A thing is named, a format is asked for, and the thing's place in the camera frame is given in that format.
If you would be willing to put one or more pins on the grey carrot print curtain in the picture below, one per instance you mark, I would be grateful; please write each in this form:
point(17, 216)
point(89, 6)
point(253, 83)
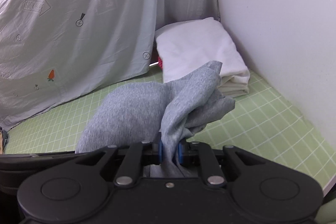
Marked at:
point(53, 51)

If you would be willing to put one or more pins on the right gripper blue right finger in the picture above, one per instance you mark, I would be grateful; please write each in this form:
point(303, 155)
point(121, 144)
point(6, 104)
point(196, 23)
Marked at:
point(216, 167)

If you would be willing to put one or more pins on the red striped garment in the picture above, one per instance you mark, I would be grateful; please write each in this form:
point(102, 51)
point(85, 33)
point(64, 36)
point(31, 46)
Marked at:
point(160, 63)

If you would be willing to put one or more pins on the folded white cloth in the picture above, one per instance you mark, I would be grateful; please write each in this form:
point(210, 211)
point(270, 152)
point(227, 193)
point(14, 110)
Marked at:
point(186, 46)

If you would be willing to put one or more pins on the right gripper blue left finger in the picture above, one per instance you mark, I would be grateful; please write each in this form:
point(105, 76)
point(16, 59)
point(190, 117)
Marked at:
point(115, 166)

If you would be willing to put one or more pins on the grey sweatpants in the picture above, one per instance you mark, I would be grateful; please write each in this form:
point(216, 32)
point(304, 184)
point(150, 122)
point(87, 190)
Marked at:
point(174, 111)

